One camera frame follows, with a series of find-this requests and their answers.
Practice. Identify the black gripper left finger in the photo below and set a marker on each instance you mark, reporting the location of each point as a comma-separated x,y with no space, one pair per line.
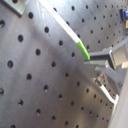
106,54

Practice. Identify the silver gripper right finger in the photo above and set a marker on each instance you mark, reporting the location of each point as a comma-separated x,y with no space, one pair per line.
113,78

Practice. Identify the blue black object at edge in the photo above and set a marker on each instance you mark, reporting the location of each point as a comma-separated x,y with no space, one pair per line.
124,14

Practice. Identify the grey metal bracket corner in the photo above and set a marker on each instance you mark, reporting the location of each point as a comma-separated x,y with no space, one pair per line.
18,6

